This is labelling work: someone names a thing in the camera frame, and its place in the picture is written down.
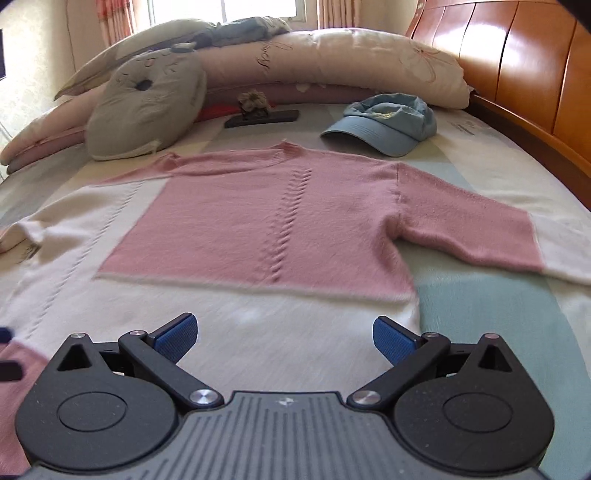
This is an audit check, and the blue-grey cloth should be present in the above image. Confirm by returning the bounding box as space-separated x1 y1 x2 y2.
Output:
198 17 291 48

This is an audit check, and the pink patterned curtain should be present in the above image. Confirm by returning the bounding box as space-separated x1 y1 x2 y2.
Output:
316 0 428 31

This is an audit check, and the grey cat-face cushion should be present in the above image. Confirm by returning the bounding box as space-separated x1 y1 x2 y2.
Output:
85 44 208 161

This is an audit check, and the pastel checked bedsheet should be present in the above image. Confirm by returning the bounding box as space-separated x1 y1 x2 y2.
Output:
0 102 591 467

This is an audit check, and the long beige floral pillow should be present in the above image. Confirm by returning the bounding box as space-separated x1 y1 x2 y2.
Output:
0 28 474 174

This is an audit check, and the window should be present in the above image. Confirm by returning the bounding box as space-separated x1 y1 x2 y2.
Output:
150 0 319 24

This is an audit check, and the wooden bed headboard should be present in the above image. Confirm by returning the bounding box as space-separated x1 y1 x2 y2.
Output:
405 0 591 208

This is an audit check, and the pink and white sweater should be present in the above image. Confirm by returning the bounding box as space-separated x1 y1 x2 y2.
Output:
0 141 591 476

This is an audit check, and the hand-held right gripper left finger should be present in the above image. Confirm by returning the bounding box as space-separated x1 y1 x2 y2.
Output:
57 313 222 411

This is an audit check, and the blue cap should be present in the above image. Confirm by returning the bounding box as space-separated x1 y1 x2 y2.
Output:
320 92 438 158

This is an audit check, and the crochet flower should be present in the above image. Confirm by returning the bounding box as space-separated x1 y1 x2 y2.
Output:
237 91 271 116

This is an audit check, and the pink plaid curtain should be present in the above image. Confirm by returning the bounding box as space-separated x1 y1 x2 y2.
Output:
95 0 153 47

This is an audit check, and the grey pillow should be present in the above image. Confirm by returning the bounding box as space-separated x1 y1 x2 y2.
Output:
53 18 218 100

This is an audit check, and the red cloth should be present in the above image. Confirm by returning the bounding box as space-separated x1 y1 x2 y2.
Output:
194 104 241 123

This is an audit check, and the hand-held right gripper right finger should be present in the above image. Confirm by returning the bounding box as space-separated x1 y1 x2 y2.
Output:
348 316 513 409

